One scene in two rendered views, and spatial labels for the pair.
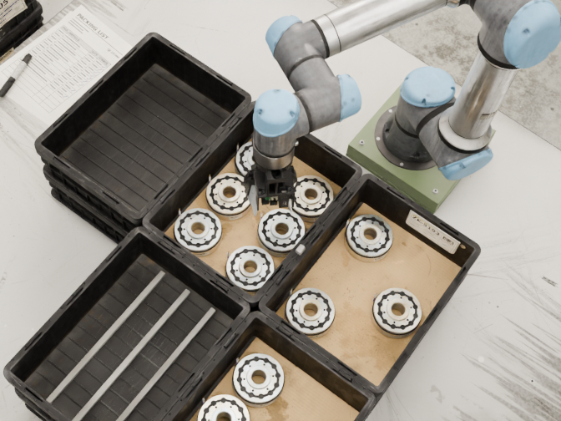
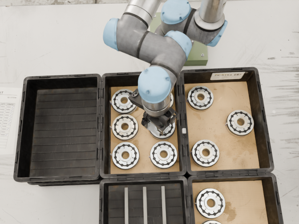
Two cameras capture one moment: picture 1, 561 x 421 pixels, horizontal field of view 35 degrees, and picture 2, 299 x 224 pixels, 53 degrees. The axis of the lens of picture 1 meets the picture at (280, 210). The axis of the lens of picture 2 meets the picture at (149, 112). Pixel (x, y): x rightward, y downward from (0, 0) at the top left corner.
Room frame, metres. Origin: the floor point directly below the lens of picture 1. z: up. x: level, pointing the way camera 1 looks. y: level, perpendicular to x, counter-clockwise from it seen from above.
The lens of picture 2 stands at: (0.61, 0.17, 1.97)
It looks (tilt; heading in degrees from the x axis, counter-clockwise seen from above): 72 degrees down; 333
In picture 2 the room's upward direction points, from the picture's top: 4 degrees counter-clockwise
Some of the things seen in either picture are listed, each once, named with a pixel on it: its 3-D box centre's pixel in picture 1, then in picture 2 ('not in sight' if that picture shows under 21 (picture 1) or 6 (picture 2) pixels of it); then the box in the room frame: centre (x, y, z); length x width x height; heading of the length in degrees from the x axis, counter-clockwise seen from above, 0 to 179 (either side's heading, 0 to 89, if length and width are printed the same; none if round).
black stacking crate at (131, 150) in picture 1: (147, 135); (64, 129); (1.05, 0.32, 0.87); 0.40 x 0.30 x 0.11; 151
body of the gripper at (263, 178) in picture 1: (273, 174); (159, 112); (0.84, 0.02, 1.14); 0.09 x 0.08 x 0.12; 15
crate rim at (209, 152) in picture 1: (255, 198); (141, 122); (0.90, 0.06, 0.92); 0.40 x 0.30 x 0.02; 151
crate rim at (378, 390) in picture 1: (371, 278); (224, 118); (0.76, -0.20, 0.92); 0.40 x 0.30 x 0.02; 151
